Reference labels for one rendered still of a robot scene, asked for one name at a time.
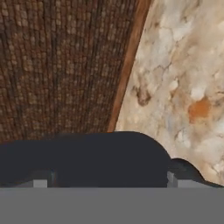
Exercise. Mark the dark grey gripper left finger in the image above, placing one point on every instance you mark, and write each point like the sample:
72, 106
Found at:
40, 183

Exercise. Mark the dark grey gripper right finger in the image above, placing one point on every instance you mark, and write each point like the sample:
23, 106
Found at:
186, 175

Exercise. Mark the black stand mixer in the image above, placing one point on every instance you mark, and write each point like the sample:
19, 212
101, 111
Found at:
110, 157

